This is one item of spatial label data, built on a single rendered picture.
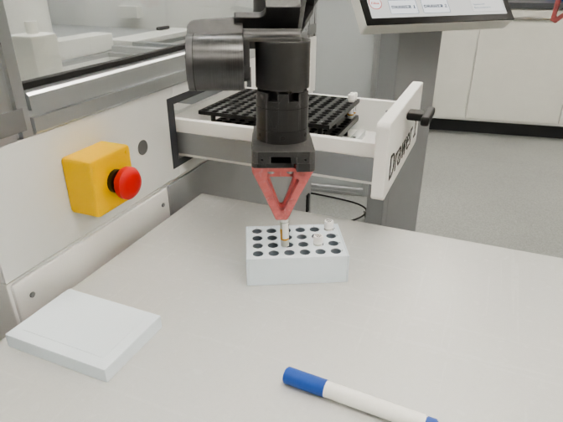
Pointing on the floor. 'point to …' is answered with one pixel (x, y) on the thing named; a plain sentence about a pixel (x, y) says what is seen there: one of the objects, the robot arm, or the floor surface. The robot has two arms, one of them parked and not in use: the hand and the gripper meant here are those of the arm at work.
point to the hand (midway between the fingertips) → (281, 211)
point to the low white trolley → (312, 330)
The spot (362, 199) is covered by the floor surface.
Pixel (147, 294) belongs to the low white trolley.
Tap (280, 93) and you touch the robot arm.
